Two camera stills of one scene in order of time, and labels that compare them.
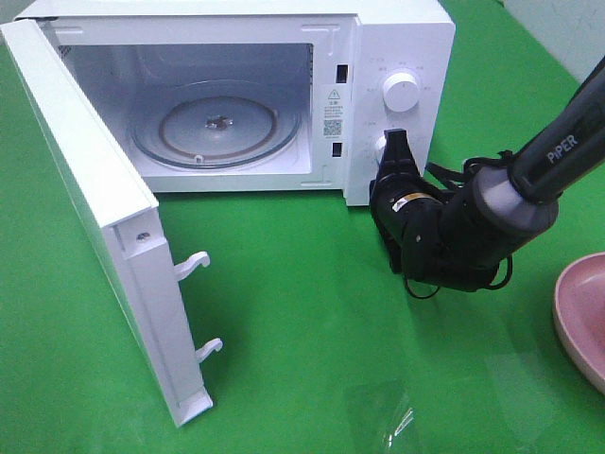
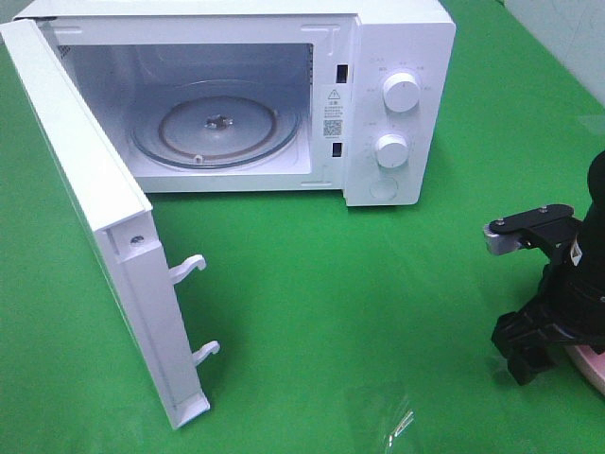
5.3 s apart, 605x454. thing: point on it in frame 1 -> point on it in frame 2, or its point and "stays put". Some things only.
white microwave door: [132, 247] stays put
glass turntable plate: [216, 125] stays put
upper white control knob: [400, 92] stays put
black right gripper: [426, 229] -> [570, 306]
